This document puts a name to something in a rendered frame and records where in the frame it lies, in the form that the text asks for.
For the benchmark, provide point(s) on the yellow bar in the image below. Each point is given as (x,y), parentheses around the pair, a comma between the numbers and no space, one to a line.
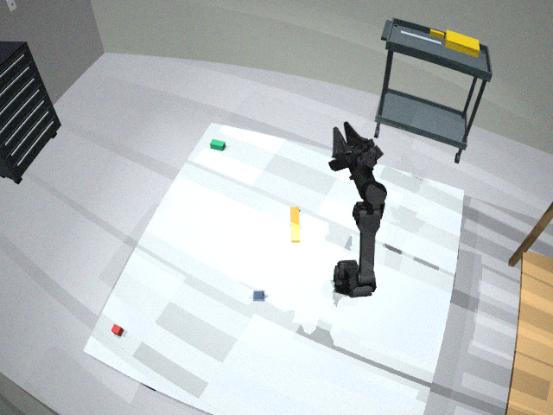
(295,225)

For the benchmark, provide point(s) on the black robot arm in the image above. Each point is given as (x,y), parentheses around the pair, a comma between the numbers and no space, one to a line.
(358,280)

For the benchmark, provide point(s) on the small red block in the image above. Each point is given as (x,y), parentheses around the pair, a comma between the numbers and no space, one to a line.
(117,330)

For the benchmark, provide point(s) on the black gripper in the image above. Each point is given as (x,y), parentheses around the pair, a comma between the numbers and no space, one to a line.
(346,151)

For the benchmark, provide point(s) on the green rectangular block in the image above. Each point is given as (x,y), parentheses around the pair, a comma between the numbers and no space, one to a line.
(218,145)

